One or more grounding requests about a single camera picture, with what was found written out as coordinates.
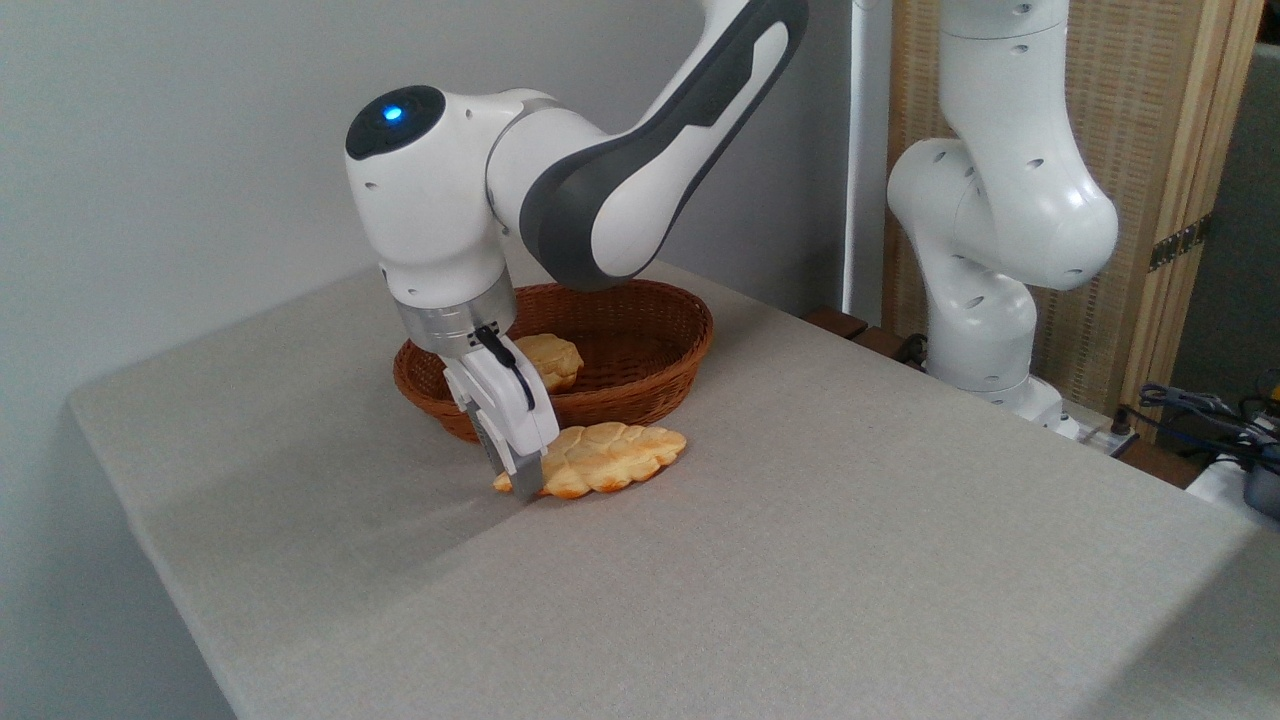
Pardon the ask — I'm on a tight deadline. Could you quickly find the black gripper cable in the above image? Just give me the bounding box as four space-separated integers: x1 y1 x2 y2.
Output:
472 323 537 414

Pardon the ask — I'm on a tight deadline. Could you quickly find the brown wicker basket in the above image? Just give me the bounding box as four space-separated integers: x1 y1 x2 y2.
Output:
392 279 715 446

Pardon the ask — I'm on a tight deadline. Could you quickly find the dark grey box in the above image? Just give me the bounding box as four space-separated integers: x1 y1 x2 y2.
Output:
1243 446 1280 521

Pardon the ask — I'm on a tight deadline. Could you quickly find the small round bread roll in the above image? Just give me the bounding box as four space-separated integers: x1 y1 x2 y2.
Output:
511 332 586 394

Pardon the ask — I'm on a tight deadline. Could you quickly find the white flat object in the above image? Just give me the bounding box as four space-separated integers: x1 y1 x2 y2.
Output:
1185 454 1251 504

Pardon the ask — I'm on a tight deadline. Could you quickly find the wooden woven folding screen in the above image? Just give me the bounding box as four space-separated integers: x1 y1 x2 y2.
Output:
882 0 1267 443

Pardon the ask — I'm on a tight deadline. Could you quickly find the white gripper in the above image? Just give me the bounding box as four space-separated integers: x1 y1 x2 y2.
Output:
442 340 562 502

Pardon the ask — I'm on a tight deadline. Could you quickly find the white vertical pole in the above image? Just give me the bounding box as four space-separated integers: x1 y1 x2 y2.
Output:
842 0 895 327

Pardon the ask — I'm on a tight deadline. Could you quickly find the long braided bread loaf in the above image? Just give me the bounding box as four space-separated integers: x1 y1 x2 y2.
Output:
491 420 690 501

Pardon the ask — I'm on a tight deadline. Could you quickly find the black metal screen hinge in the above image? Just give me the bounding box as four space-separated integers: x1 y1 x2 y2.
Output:
1148 213 1213 273

